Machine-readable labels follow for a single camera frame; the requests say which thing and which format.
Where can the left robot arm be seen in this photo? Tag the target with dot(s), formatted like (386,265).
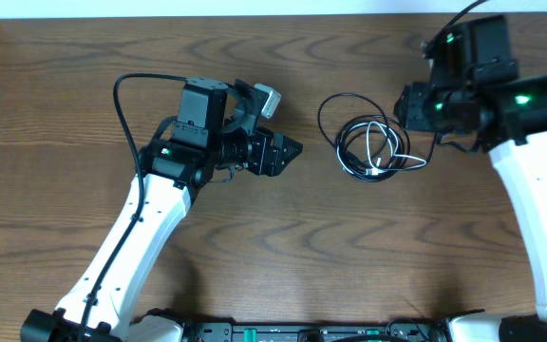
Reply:
(216,128)

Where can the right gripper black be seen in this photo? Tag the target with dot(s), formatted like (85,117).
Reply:
(411,100)

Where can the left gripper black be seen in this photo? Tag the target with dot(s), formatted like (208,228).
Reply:
(260,145)

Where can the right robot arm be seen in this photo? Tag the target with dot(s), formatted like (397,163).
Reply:
(475,88)

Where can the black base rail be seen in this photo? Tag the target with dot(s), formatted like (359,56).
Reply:
(302,332)

